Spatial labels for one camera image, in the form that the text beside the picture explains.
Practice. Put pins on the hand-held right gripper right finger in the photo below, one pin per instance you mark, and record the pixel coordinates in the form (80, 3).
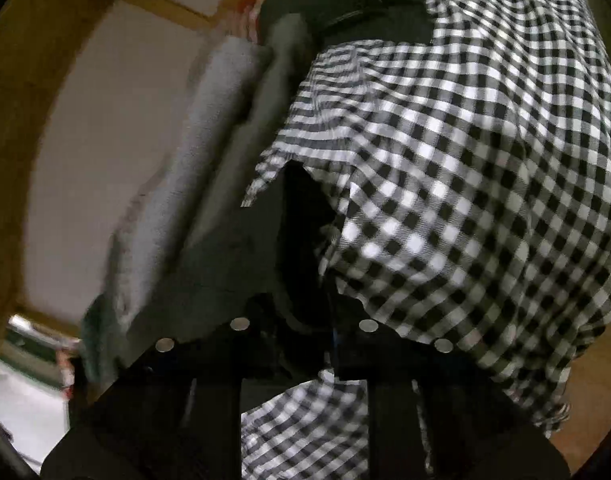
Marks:
(355, 355)

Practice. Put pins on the wooden frame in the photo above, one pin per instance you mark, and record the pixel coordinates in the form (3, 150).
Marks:
(25, 125)

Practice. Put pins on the dark garment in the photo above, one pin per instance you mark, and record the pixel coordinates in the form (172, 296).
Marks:
(225, 270)

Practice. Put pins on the olive grey cloth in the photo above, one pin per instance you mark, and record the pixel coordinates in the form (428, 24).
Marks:
(285, 65)

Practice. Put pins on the grey fuzzy towel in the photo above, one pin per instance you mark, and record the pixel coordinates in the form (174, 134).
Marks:
(185, 185)

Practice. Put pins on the teal cloth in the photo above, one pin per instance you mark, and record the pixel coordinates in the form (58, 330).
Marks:
(102, 345)

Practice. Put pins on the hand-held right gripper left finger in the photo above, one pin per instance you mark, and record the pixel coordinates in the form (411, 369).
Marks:
(245, 352)

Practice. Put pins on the black white checked shirt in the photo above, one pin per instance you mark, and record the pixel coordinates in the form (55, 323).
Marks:
(460, 185)

